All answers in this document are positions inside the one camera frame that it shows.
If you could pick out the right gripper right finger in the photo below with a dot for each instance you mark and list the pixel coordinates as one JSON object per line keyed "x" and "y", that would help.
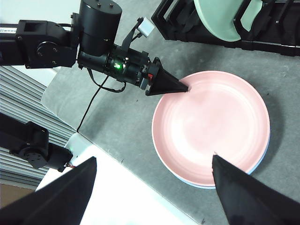
{"x": 253, "y": 201}

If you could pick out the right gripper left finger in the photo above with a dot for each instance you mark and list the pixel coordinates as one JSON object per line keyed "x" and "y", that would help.
{"x": 47, "y": 204}

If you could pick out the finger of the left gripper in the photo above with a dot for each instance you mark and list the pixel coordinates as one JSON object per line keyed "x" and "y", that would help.
{"x": 164, "y": 84}

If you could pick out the blue plate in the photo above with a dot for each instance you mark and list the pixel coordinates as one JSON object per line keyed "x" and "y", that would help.
{"x": 199, "y": 186}

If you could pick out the pink plate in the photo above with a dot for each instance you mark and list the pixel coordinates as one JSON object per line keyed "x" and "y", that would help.
{"x": 211, "y": 126}

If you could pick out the green plate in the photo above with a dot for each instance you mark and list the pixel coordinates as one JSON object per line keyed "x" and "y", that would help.
{"x": 215, "y": 21}

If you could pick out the black plate rack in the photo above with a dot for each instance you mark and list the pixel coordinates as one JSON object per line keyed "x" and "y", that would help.
{"x": 257, "y": 45}

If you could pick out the brown cardboard box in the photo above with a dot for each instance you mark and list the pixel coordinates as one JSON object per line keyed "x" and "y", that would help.
{"x": 11, "y": 194}

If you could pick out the grey corrugated panel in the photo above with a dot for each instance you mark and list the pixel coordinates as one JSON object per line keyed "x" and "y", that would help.
{"x": 14, "y": 93}

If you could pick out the pale grey camera box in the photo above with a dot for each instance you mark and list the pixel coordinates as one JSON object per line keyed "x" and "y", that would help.
{"x": 145, "y": 27}

